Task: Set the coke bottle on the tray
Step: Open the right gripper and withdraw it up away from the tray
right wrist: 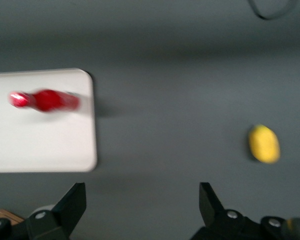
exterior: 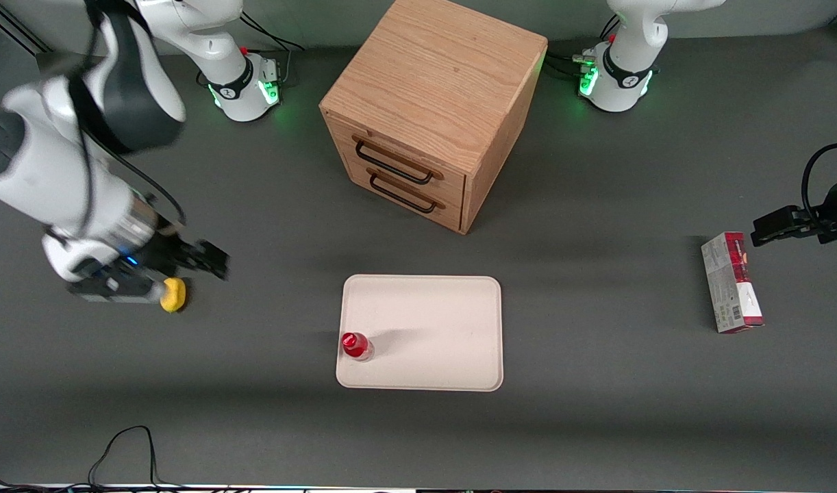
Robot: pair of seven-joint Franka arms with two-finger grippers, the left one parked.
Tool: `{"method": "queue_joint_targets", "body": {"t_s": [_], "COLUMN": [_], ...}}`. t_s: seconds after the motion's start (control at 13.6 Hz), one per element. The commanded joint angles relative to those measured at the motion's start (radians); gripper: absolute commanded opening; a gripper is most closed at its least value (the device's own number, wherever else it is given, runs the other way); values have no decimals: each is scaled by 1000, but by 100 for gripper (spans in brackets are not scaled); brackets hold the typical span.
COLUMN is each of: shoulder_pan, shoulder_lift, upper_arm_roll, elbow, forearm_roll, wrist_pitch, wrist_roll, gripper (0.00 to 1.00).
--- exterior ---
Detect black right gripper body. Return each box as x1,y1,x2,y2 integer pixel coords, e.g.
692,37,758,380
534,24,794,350
83,229,201,288

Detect red coke bottle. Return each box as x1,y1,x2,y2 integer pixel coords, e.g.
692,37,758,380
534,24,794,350
340,331,375,363

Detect beige plastic tray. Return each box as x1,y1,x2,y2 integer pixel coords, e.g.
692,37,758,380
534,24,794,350
336,275,504,392

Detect yellow lemon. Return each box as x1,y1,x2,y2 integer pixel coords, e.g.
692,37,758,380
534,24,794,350
160,277,187,314

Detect red and white carton box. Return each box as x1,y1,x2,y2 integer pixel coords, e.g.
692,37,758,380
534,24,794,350
700,231,765,335

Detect wooden drawer cabinet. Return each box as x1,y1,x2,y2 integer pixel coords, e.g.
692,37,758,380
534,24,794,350
318,0,549,236

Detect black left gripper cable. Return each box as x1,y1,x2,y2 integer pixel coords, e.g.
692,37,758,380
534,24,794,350
801,142,837,221

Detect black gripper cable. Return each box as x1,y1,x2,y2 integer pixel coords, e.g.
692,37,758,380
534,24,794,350
76,0,187,233
801,142,837,221

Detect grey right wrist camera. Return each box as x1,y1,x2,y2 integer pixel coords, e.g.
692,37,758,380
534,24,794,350
67,273,167,304

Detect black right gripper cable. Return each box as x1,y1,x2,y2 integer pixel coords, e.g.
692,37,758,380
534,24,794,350
76,0,187,233

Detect black drawer handle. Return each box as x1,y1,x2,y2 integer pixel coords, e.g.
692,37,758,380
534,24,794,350
368,171,438,214
353,139,435,186

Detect black cable at table edge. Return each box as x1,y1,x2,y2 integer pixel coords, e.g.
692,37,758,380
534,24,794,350
0,425,186,492

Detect black right arm base cables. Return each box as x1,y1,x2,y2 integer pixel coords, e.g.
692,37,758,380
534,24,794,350
235,12,307,88

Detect black arm base cables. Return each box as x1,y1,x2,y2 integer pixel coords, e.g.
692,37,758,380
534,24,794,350
545,14,622,81
235,12,307,88

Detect black left arm base cables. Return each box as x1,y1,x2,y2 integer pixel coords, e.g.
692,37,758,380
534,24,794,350
545,14,622,81

